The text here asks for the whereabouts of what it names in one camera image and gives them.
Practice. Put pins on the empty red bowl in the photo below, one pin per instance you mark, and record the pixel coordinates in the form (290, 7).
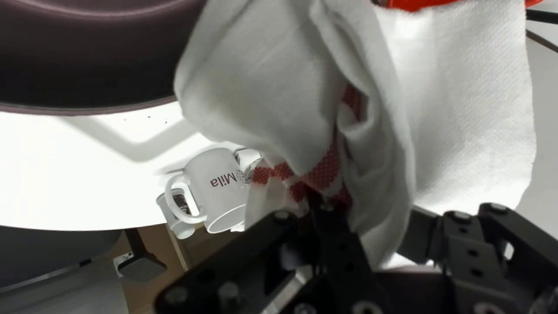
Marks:
(454, 4)

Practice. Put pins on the white printed mug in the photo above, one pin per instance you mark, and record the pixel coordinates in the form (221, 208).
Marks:
(219, 185)

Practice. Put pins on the large flat cardboard box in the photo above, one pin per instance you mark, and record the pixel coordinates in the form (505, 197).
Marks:
(151, 297)

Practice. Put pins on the white towel with red stripes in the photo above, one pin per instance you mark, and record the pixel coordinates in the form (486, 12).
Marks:
(280, 75)

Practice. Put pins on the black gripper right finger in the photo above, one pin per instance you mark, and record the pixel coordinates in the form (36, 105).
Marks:
(482, 244)

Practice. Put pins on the round white table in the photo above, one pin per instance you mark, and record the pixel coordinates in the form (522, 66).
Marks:
(59, 192)

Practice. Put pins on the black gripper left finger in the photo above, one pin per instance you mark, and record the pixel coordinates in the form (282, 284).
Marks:
(338, 250)

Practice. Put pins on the dark nonstick frying pan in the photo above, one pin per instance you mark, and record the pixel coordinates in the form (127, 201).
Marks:
(88, 52)

